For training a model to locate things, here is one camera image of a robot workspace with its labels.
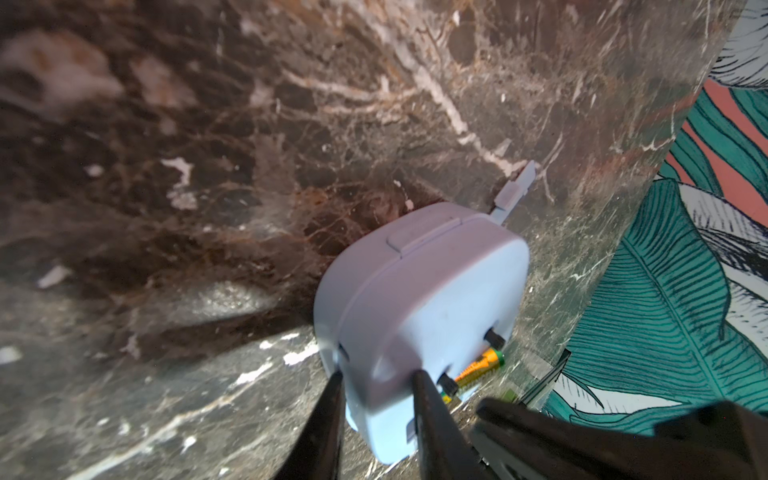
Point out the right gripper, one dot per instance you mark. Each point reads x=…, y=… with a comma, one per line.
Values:
x=718, y=441

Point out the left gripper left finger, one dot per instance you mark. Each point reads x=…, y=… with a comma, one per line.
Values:
x=316, y=453

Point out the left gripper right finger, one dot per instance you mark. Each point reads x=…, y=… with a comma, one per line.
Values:
x=443, y=452

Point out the blue alarm clock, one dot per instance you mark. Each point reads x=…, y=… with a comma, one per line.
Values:
x=419, y=293

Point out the blue battery cover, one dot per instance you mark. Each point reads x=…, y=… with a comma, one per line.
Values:
x=512, y=192

